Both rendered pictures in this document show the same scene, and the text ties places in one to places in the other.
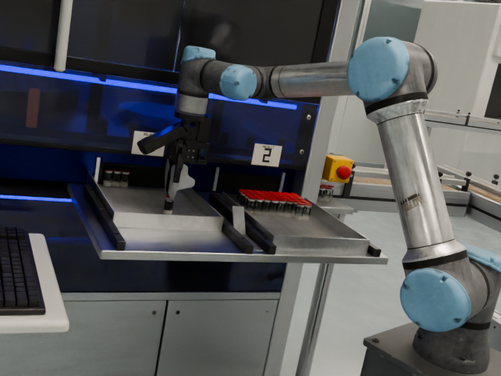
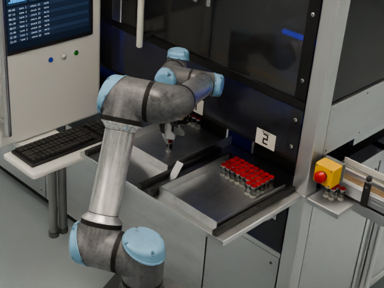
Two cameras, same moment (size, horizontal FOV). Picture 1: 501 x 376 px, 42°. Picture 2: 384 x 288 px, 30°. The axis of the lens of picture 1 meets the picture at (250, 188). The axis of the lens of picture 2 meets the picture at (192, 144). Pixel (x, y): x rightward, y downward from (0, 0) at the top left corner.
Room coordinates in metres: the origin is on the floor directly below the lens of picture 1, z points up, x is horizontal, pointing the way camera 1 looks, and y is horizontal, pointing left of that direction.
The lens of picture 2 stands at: (0.73, -1.95, 2.20)
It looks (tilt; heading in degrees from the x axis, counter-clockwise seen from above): 29 degrees down; 68
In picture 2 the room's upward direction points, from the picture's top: 5 degrees clockwise
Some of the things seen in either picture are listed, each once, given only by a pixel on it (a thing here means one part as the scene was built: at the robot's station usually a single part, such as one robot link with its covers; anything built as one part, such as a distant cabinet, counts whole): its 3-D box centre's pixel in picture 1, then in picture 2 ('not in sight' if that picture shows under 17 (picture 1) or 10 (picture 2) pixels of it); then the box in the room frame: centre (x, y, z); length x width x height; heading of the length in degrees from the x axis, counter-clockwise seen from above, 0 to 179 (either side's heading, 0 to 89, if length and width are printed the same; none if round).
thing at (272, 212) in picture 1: (276, 207); (240, 179); (1.69, -0.08, 0.90); 0.18 x 0.02 x 0.05; 115
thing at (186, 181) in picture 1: (183, 183); (169, 135); (1.51, 0.16, 0.97); 0.06 x 0.03 x 0.09; 116
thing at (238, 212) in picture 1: (247, 227); (165, 176); (1.44, -0.01, 0.91); 0.14 x 0.03 x 0.06; 26
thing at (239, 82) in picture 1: (233, 80); (173, 77); (1.48, 0.08, 1.23); 0.11 x 0.11 x 0.08; 54
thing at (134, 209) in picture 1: (150, 199); (175, 140); (1.56, 0.24, 0.90); 0.34 x 0.26 x 0.04; 26
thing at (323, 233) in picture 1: (291, 221); (222, 190); (1.61, -0.12, 0.90); 0.34 x 0.26 x 0.04; 25
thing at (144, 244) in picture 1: (221, 221); (195, 171); (1.58, 0.06, 0.87); 0.70 x 0.48 x 0.02; 116
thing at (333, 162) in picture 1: (335, 168); (328, 172); (1.93, -0.24, 1.00); 0.08 x 0.07 x 0.07; 26
